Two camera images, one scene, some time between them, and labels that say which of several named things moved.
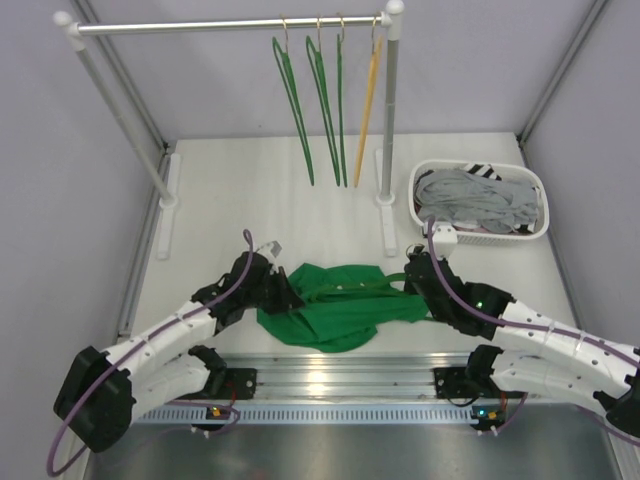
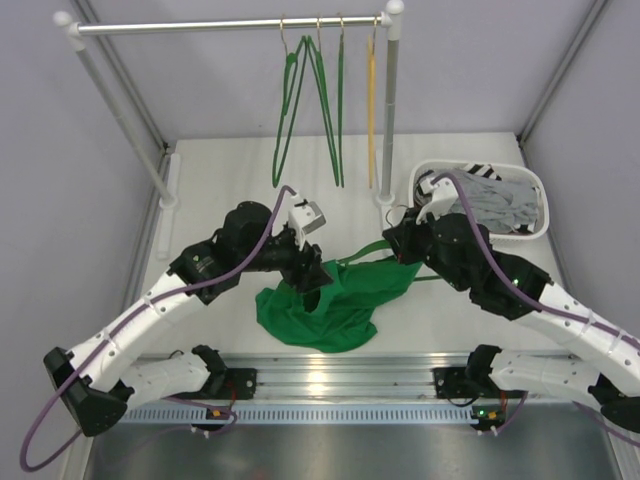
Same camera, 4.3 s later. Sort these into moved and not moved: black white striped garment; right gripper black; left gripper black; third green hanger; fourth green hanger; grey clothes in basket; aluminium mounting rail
Moved: right gripper black; left gripper black
Not moved: grey clothes in basket; aluminium mounting rail; fourth green hanger; third green hanger; black white striped garment
